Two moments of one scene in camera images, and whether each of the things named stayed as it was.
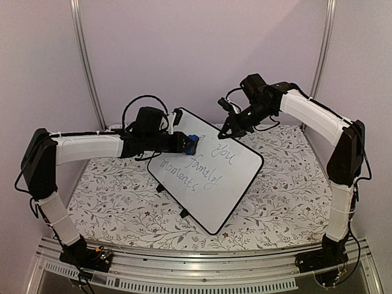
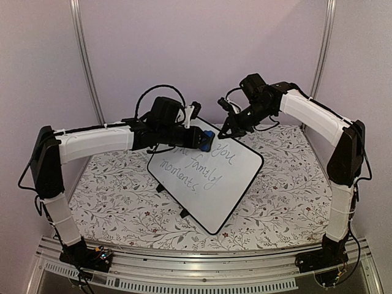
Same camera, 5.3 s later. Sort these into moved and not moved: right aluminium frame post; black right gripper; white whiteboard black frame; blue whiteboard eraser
Moved: blue whiteboard eraser
Not moved: white whiteboard black frame; black right gripper; right aluminium frame post
